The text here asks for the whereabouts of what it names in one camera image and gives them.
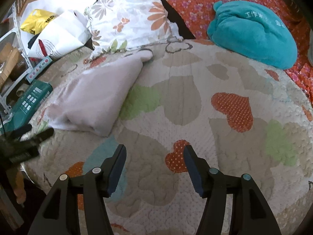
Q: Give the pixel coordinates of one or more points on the light blue flat box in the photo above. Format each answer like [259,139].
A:
[45,62]

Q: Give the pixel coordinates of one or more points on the red floral blanket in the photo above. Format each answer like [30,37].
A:
[196,15]

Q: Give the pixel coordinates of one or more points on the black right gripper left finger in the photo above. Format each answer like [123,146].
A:
[58,213]

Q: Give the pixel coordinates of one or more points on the teal plush towel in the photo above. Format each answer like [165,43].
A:
[254,31]

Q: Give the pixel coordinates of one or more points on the white red plastic bag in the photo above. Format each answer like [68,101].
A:
[63,35]

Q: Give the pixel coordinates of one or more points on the floral white pillow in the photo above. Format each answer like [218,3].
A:
[123,25]

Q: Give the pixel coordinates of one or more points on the teal cardboard box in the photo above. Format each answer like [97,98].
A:
[27,105]

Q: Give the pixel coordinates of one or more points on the white grey small garment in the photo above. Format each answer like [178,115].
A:
[91,102]

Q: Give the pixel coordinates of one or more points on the yellow bag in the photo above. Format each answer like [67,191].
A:
[37,20]

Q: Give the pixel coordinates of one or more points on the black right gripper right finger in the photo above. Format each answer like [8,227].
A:
[251,213]

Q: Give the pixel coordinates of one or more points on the heart pattern quilt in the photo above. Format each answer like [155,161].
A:
[240,115]

